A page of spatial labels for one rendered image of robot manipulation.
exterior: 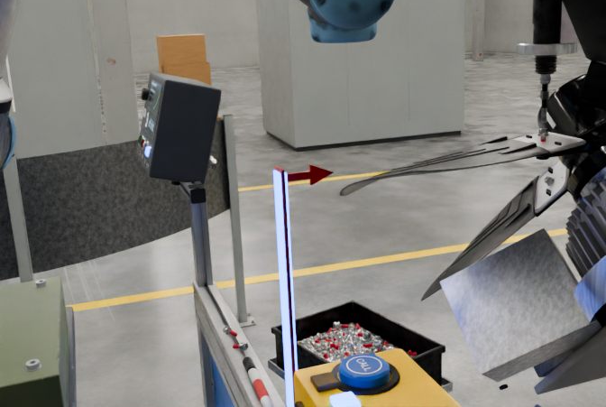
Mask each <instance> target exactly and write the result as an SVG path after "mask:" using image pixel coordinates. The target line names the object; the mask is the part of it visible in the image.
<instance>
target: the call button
mask: <svg viewBox="0 0 606 407"><path fill-rule="evenodd" d="M340 361H341V362H342V363H341V364H340V366H339V378H340V380H341V382H342V383H343V384H346V385H348V386H351V387H354V388H361V389H369V388H375V387H379V386H382V385H384V384H386V383H387V382H388V381H389V380H390V366H389V364H388V363H387V362H386V361H385V360H384V359H382V358H381V357H379V356H376V355H375V354H374V353H370V354H359V355H354V356H349V357H347V358H345V359H341V360H340Z"/></svg>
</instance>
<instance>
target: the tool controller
mask: <svg viewBox="0 0 606 407"><path fill-rule="evenodd" d="M221 94H222V91H221V89H219V88H215V87H212V86H210V85H208V84H206V83H203V82H201V81H198V80H195V79H187V78H182V77H177V76H172V75H168V74H163V73H159V72H151V73H150V76H149V82H148V87H147V88H143V89H142V93H141V100H144V101H145V104H144V110H143V115H142V125H141V131H140V135H142V134H143V138H144V137H146V141H149V145H151V156H150V159H148V158H147V156H146V155H145V153H144V151H143V150H142V148H141V146H140V145H139V144H138V147H137V155H138V157H139V159H140V161H141V163H142V165H143V167H144V169H145V170H146V172H147V174H148V175H149V177H150V178H154V179H160V180H171V184H173V185H180V183H181V182H191V183H192V184H195V183H194V181H200V182H201V183H202V184H205V182H206V176H207V174H208V170H213V171H214V170H215V169H216V160H214V159H213V157H212V156H210V154H211V150H212V146H213V141H214V134H215V130H216V122H217V117H218V110H219V106H220V103H221ZM148 107H149V108H150V109H151V110H150V115H149V121H148V126H147V132H145V131H144V125H145V119H146V114H147V108H148Z"/></svg>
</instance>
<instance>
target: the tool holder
mask: <svg viewBox="0 0 606 407"><path fill-rule="evenodd" d="M561 1H562V0H561ZM560 42H561V43H555V44H533V42H532V43H521V44H518V45H517V54H518V55H561V54H572V53H577V43H578V42H579V40H578V37H577V35H576V32H575V30H574V27H573V25H572V22H571V20H570V17H569V15H568V13H567V11H566V9H565V5H564V3H563V1H562V17H561V40H560Z"/></svg>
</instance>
